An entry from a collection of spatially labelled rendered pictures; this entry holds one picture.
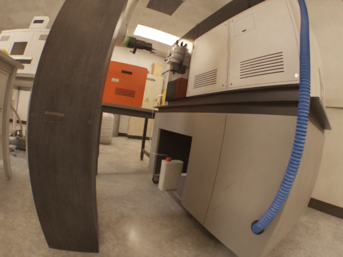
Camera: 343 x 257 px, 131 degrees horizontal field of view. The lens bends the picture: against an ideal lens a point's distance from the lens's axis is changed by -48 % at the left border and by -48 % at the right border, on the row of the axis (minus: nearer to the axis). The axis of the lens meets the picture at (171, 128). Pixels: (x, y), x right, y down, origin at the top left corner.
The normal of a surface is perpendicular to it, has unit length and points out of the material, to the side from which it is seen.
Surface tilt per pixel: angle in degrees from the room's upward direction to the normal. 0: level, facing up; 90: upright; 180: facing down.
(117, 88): 90
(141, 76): 90
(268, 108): 90
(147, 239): 0
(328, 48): 90
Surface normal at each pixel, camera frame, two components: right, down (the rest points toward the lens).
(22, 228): 0.14, -0.99
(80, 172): 0.41, 0.09
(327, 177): -0.89, -0.11
